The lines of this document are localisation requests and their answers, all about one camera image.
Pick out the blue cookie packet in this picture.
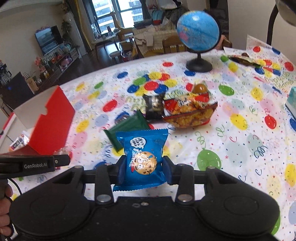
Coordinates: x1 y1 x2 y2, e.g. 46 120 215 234
113 128 169 191

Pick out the green snack bar wrapper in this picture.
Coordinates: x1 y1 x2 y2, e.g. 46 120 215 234
104 110 150 152

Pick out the red orange cracker bag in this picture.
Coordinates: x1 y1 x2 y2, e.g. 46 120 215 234
163 93 218 128

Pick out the black small snack packet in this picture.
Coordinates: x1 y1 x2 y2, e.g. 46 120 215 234
142 93 165 121

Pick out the packaged braised egg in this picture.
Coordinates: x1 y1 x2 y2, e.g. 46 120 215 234
188 82 211 98

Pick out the white snack packet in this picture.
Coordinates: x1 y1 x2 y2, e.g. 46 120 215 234
9 131 30 152

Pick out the person's left hand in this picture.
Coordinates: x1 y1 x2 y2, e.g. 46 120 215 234
0 185 13 237

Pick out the red white cardboard box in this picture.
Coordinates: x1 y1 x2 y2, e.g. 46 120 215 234
1 85 75 156

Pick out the tv console cabinet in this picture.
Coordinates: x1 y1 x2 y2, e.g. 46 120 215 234
22 48 80 94

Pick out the tissue box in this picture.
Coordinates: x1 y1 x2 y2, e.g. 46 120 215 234
285 86 296 119

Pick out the wooden chair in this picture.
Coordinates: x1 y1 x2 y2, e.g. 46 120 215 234
162 35 188 54

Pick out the open olive snack bag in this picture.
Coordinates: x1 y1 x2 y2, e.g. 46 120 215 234
227 54 265 68

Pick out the television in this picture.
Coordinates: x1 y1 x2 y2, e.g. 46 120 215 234
35 26 63 55

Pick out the sofa with blankets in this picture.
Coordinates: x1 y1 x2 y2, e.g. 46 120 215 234
132 22 177 57

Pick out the blue desk globe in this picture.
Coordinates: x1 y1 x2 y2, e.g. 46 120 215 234
176 9 222 73

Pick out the grey desk lamp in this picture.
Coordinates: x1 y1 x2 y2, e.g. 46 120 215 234
266 0 296 46

